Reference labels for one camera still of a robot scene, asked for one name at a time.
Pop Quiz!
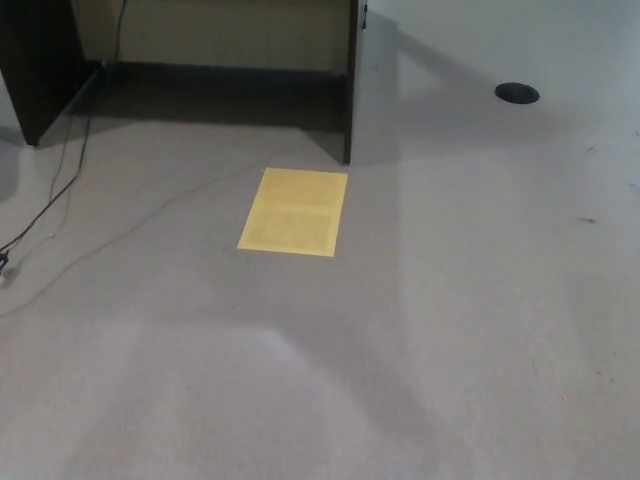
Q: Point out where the yellow paper sheet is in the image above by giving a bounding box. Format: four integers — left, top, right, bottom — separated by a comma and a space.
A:
236, 167, 349, 258

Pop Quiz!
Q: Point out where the dark wooden desk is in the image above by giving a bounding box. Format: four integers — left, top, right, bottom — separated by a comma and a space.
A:
0, 0, 370, 166

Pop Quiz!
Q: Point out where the black round floor cap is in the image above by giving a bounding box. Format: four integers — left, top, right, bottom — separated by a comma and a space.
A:
494, 82, 541, 105

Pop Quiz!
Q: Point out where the thin grey cable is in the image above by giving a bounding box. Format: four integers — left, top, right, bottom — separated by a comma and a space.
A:
0, 167, 265, 318

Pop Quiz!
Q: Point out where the black power cable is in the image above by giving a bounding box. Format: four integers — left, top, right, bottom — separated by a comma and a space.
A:
0, 0, 125, 265

